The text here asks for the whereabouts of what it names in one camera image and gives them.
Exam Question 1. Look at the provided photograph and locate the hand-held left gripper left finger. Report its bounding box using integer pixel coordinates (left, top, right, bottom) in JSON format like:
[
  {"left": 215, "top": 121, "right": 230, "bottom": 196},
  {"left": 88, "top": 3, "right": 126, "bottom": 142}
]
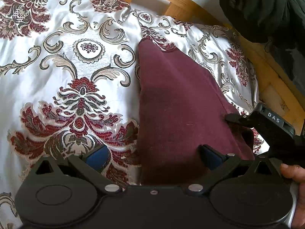
[{"left": 31, "top": 144, "right": 122, "bottom": 195}]

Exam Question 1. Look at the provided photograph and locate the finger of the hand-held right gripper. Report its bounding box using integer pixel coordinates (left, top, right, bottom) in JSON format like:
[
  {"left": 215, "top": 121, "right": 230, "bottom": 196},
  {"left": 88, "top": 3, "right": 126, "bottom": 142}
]
[{"left": 225, "top": 113, "right": 253, "bottom": 127}]

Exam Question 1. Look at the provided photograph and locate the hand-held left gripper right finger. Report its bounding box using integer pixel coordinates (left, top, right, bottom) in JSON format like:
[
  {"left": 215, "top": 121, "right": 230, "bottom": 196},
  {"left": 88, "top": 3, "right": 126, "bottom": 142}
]
[{"left": 187, "top": 144, "right": 284, "bottom": 195}]

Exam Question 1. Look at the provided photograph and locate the maroon garment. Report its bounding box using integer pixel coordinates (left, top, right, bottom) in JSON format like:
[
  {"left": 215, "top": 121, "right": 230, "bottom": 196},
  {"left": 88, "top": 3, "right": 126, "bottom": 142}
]
[{"left": 137, "top": 38, "right": 256, "bottom": 186}]

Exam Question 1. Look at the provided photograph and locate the person's right hand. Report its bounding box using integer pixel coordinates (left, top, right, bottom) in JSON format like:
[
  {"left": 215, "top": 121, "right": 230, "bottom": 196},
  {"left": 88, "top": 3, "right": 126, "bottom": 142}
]
[{"left": 280, "top": 163, "right": 305, "bottom": 229}]

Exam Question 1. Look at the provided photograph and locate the white floral bedspread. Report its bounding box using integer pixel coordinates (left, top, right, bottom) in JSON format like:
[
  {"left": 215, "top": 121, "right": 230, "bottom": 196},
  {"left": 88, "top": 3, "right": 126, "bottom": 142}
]
[{"left": 0, "top": 0, "right": 265, "bottom": 229}]

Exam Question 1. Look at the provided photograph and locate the dark hanging jacket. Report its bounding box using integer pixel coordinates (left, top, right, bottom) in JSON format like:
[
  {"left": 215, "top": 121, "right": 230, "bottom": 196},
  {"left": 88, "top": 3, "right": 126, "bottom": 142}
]
[{"left": 219, "top": 0, "right": 305, "bottom": 96}]

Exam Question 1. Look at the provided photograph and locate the wooden bed frame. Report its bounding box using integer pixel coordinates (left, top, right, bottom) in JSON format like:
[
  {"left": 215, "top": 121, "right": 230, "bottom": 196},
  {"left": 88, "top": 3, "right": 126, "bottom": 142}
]
[{"left": 119, "top": 0, "right": 305, "bottom": 134}]

